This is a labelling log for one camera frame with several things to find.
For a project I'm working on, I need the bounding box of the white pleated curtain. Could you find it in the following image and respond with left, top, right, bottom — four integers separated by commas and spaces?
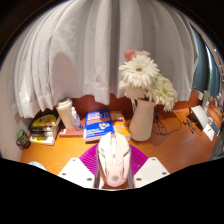
8, 0, 200, 119

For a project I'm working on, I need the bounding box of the white paper card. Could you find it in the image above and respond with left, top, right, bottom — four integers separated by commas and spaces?
203, 122, 217, 142

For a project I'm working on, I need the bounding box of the blue book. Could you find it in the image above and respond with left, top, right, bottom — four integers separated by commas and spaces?
83, 108, 115, 143

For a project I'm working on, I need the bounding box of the white flat device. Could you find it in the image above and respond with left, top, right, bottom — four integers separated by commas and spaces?
188, 105, 210, 131

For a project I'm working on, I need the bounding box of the small clear spray bottle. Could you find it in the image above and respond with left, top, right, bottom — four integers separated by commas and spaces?
70, 106, 83, 132

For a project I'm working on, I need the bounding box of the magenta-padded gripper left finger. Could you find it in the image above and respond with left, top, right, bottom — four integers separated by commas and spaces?
57, 143, 102, 190

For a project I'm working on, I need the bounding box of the red-brown flat book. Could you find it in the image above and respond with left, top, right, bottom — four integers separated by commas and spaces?
58, 126, 86, 138

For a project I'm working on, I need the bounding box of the white and yellow book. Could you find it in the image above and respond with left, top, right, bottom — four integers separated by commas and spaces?
29, 134, 57, 146

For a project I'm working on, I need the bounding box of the white ceramic vase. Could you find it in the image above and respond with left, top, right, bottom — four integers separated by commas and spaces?
128, 98, 157, 142

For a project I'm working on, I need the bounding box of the small picture frame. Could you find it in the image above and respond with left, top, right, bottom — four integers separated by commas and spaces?
201, 89, 212, 111

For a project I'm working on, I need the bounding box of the black cable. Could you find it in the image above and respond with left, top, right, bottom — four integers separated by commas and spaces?
152, 109, 191, 136

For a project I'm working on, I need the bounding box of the pink computer mouse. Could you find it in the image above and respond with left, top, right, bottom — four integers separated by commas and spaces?
96, 131, 132, 188

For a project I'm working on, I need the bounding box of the orange book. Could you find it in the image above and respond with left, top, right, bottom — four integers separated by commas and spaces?
109, 110, 132, 141

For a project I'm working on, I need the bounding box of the cream tumbler with lid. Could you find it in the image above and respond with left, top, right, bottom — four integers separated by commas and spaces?
54, 97, 75, 130

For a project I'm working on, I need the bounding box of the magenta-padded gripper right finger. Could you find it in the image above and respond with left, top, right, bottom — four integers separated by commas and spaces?
128, 144, 170, 189

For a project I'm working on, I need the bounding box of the dark green mug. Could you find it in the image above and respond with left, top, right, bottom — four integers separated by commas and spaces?
15, 128, 32, 150

